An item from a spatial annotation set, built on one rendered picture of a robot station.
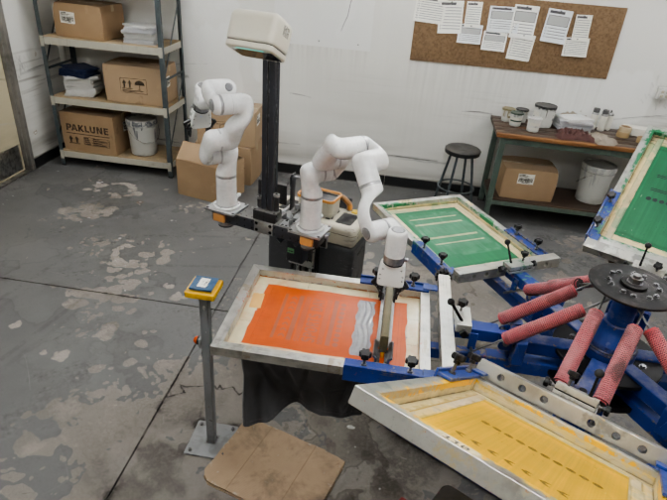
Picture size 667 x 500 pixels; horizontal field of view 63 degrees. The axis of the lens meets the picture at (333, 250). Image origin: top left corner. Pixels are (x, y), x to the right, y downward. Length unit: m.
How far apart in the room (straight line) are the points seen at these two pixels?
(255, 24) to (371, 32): 3.49
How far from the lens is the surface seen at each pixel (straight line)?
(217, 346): 2.04
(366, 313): 2.27
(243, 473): 2.89
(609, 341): 2.24
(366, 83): 5.71
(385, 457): 3.01
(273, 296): 2.34
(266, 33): 2.17
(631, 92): 6.03
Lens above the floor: 2.29
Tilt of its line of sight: 30 degrees down
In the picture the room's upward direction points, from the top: 5 degrees clockwise
